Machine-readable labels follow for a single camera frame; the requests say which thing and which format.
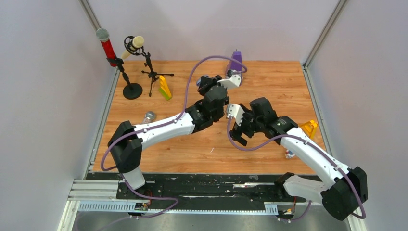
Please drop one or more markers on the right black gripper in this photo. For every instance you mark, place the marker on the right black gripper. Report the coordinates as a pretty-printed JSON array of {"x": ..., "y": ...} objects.
[{"x": 235, "y": 135}]

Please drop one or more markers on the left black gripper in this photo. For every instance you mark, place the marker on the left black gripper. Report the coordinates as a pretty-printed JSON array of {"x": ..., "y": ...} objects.
[{"x": 206, "y": 82}]

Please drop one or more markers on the lavender oval charging case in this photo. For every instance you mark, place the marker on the lavender oval charging case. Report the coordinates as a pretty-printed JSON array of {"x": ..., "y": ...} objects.
[{"x": 198, "y": 82}]

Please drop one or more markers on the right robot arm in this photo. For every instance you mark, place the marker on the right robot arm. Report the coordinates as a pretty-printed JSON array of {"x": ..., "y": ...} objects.
[{"x": 340, "y": 189}]

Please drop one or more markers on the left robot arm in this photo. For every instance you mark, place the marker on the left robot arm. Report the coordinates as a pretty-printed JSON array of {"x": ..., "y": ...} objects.
[{"x": 128, "y": 141}]

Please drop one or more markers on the purple metronome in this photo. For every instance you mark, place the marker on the purple metronome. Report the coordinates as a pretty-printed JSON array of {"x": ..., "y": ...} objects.
[{"x": 234, "y": 66}]

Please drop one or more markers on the yellow green toy block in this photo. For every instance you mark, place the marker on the yellow green toy block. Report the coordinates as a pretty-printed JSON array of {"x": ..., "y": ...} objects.
[{"x": 164, "y": 88}]

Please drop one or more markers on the small red white toy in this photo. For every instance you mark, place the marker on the small red white toy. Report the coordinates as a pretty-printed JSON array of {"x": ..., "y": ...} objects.
[{"x": 289, "y": 154}]

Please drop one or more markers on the silver glitter microphone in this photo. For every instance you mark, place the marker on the silver glitter microphone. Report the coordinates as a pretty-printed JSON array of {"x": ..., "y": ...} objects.
[{"x": 150, "y": 116}]

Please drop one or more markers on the colourful toy truck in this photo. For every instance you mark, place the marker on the colourful toy truck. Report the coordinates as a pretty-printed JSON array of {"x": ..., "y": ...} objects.
[{"x": 310, "y": 128}]

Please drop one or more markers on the black round-base mic stand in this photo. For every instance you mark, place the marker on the black round-base mic stand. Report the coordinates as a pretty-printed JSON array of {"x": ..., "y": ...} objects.
[{"x": 132, "y": 90}]

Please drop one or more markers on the beige condenser microphone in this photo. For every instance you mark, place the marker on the beige condenser microphone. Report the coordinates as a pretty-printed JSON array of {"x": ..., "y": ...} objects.
[{"x": 134, "y": 45}]

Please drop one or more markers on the red microphone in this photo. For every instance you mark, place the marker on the red microphone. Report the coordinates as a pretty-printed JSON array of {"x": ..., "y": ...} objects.
[{"x": 103, "y": 35}]

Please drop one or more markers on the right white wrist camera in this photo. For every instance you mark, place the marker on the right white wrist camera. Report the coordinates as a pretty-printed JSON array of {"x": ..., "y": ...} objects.
[{"x": 235, "y": 111}]

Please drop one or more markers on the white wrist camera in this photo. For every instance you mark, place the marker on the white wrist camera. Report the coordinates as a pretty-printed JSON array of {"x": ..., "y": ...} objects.
[
  {"x": 235, "y": 111},
  {"x": 233, "y": 81}
]

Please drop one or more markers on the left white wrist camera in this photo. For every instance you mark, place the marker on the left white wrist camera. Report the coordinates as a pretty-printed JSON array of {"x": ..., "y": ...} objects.
[{"x": 233, "y": 81}]

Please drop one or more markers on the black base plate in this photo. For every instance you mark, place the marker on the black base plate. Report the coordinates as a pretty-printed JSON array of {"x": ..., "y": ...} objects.
[{"x": 214, "y": 192}]

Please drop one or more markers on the aluminium frame rail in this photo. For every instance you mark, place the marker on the aluminium frame rail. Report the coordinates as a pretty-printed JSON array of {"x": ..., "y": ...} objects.
[{"x": 93, "y": 190}]

